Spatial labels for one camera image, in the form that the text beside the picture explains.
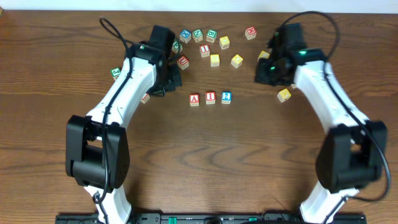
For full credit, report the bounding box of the yellow O block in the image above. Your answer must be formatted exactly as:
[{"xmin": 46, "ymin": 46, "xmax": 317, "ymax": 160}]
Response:
[{"xmin": 231, "ymin": 54, "xmax": 243, "ymax": 68}]

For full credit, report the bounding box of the red i block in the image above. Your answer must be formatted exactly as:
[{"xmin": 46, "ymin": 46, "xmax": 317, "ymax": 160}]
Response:
[
  {"xmin": 200, "ymin": 44, "xmax": 210, "ymax": 57},
  {"xmin": 205, "ymin": 91, "xmax": 216, "ymax": 105}
]

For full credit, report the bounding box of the green N block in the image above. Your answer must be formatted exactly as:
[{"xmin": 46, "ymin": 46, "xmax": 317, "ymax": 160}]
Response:
[{"xmin": 192, "ymin": 29, "xmax": 203, "ymax": 42}]

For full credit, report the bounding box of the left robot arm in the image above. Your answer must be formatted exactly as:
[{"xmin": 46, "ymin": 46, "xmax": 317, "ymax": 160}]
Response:
[{"xmin": 65, "ymin": 25, "xmax": 182, "ymax": 223}]

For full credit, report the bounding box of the yellow block near Z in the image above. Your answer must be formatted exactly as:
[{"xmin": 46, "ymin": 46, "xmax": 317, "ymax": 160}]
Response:
[{"xmin": 257, "ymin": 50, "xmax": 270, "ymax": 60}]

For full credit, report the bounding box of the blue X block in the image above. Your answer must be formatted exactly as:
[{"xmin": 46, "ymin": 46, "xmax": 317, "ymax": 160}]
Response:
[{"xmin": 180, "ymin": 29, "xmax": 192, "ymax": 44}]

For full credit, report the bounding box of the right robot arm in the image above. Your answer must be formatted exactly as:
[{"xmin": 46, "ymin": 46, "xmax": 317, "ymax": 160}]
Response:
[{"xmin": 255, "ymin": 24, "xmax": 389, "ymax": 223}]

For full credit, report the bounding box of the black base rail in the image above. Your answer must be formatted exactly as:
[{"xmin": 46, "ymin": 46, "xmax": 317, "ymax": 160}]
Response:
[{"xmin": 55, "ymin": 212, "xmax": 367, "ymax": 224}]

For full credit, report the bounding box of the green J block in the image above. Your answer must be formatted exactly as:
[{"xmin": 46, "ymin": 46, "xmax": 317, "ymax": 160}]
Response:
[{"xmin": 111, "ymin": 67, "xmax": 121, "ymax": 80}]

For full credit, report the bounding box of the blue 2 block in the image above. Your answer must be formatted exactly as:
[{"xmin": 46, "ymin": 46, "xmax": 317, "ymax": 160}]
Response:
[{"xmin": 221, "ymin": 91, "xmax": 232, "ymax": 105}]

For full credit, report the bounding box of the red Y block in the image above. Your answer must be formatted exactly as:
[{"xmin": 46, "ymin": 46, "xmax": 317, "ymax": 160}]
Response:
[{"xmin": 141, "ymin": 93, "xmax": 150, "ymax": 104}]

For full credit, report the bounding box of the green B block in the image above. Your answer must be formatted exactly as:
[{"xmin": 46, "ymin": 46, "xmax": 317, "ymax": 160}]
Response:
[{"xmin": 206, "ymin": 29, "xmax": 218, "ymax": 43}]

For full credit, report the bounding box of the yellow S block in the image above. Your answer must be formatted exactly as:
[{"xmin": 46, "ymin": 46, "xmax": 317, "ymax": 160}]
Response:
[{"xmin": 210, "ymin": 54, "xmax": 220, "ymax": 67}]

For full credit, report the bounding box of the red U block centre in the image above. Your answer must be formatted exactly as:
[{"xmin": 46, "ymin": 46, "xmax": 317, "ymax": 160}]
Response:
[{"xmin": 177, "ymin": 55, "xmax": 189, "ymax": 70}]

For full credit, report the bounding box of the red M block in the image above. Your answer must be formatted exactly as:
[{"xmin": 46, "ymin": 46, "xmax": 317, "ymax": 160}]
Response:
[{"xmin": 245, "ymin": 27, "xmax": 257, "ymax": 40}]

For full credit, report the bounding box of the yellow K block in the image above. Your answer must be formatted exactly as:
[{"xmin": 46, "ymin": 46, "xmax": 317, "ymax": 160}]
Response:
[{"xmin": 277, "ymin": 88, "xmax": 292, "ymax": 103}]

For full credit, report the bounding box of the red A block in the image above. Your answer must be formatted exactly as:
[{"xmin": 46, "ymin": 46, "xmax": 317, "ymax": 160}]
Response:
[{"xmin": 189, "ymin": 94, "xmax": 200, "ymax": 106}]

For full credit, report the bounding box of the green F block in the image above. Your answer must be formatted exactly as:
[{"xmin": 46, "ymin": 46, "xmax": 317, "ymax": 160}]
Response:
[{"xmin": 172, "ymin": 40, "xmax": 183, "ymax": 54}]

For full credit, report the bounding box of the yellow C block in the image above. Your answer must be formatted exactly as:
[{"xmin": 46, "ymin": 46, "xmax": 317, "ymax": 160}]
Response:
[{"xmin": 219, "ymin": 36, "xmax": 230, "ymax": 50}]

